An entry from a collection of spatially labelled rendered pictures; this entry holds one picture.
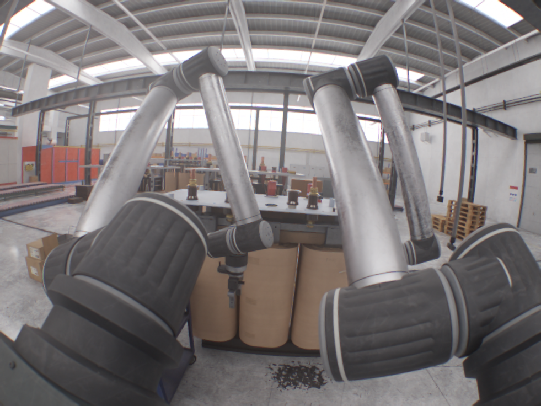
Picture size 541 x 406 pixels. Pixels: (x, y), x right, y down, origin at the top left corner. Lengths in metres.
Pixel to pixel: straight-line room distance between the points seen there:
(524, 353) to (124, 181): 0.94
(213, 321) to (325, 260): 0.99
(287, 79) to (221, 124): 9.18
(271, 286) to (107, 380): 1.57
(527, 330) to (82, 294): 0.60
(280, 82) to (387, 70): 9.11
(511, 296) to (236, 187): 0.84
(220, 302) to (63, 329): 1.64
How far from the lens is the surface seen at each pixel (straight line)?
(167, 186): 7.75
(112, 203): 0.70
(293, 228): 1.72
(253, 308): 1.89
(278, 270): 1.73
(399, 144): 0.96
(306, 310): 1.92
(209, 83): 1.01
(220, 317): 1.99
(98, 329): 0.33
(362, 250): 0.50
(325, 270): 1.76
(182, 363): 2.08
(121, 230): 0.41
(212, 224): 1.72
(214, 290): 1.87
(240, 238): 0.91
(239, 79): 10.19
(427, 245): 1.03
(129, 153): 0.80
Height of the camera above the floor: 1.61
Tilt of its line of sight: 8 degrees down
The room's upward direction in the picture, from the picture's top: 4 degrees clockwise
